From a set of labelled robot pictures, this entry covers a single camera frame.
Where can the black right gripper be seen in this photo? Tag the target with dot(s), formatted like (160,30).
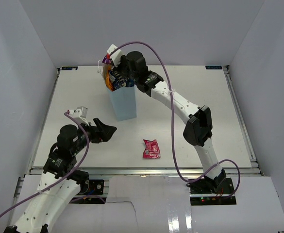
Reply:
(123,59)

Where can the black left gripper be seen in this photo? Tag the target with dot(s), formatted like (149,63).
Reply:
(105,131)

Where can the blue snack bag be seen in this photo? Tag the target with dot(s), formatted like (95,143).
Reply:
(117,81)

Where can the purple Skittles packet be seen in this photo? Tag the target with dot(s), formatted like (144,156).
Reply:
(107,60)

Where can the orange Kettle chips bag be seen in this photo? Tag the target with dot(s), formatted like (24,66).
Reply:
(106,74)

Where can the red pink candy packet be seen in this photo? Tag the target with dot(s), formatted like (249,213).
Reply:
(152,150)

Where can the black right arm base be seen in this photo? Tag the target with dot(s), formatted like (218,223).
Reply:
(202,194)

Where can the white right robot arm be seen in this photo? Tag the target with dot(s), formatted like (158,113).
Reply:
(197,120)

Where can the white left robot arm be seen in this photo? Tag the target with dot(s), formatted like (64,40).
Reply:
(60,180)

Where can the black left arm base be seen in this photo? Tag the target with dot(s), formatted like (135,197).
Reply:
(91,193)

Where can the light blue paper bag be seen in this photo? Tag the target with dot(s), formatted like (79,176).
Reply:
(123,100)

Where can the blue label left corner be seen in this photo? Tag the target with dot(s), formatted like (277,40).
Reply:
(69,68)

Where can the blue label corner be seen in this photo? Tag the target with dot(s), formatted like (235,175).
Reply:
(69,68)
(213,67)

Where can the blue label right corner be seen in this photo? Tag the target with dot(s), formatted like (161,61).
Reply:
(213,67)

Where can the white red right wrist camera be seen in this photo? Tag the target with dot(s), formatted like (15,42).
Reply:
(115,56)

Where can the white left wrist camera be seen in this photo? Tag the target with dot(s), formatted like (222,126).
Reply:
(79,115)

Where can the aluminium front frame rail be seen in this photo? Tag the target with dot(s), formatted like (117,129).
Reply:
(156,171)

